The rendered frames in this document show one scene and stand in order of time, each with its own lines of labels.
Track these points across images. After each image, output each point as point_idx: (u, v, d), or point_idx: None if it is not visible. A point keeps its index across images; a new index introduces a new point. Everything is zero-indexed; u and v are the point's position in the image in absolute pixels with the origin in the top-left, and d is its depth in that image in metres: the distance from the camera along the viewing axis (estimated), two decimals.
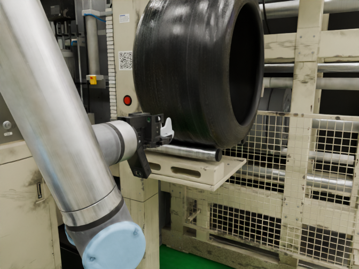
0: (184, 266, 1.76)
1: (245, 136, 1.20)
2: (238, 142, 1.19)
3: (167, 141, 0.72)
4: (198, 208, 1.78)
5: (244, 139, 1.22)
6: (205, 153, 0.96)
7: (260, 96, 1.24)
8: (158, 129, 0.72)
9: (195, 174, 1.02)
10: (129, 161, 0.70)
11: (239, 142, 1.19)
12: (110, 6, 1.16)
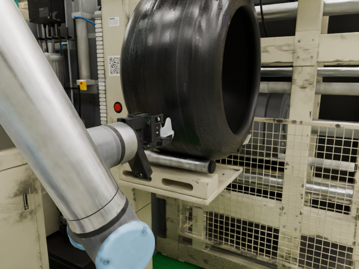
0: None
1: (240, 150, 1.15)
2: None
3: (167, 141, 0.72)
4: (194, 215, 1.73)
5: (237, 151, 1.13)
6: (197, 169, 0.91)
7: (245, 144, 1.08)
8: (158, 129, 0.72)
9: (187, 186, 0.96)
10: (130, 162, 0.70)
11: None
12: (100, 8, 1.11)
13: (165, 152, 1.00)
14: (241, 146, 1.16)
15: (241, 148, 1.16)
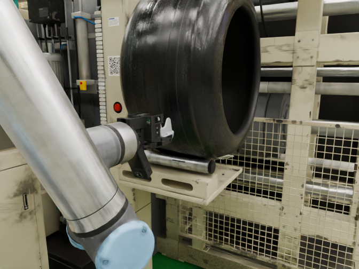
0: None
1: (239, 147, 1.13)
2: None
3: (167, 141, 0.72)
4: (194, 215, 1.73)
5: None
6: (198, 171, 0.92)
7: (225, 155, 0.90)
8: (158, 129, 0.72)
9: (187, 186, 0.96)
10: (130, 162, 0.70)
11: None
12: (100, 8, 1.11)
13: (163, 152, 0.99)
14: (238, 151, 1.14)
15: (239, 150, 1.13)
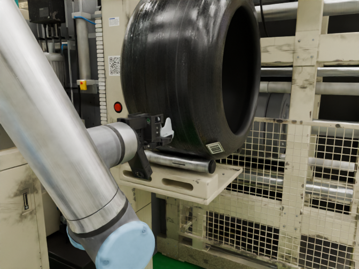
0: None
1: None
2: (234, 152, 1.15)
3: (167, 141, 0.72)
4: (194, 215, 1.73)
5: None
6: (200, 171, 0.93)
7: (216, 142, 0.82)
8: (158, 129, 0.72)
9: (187, 186, 0.97)
10: (130, 162, 0.70)
11: (235, 152, 1.15)
12: (100, 8, 1.11)
13: (162, 153, 0.98)
14: None
15: None
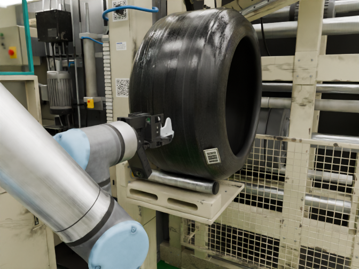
0: None
1: (242, 166, 1.20)
2: None
3: (167, 141, 0.72)
4: (196, 226, 1.78)
5: (240, 170, 1.19)
6: None
7: (214, 148, 0.81)
8: (158, 129, 0.72)
9: (192, 205, 1.01)
10: (130, 161, 0.70)
11: None
12: (108, 32, 1.16)
13: (166, 180, 1.02)
14: None
15: None
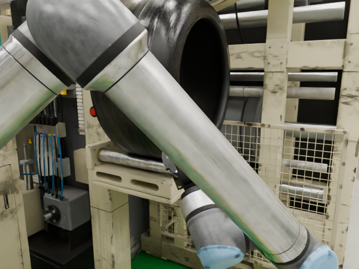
0: None
1: None
2: None
3: (163, 163, 0.76)
4: (176, 215, 1.79)
5: None
6: None
7: None
8: None
9: (155, 187, 1.02)
10: None
11: None
12: None
13: (130, 162, 1.03)
14: None
15: None
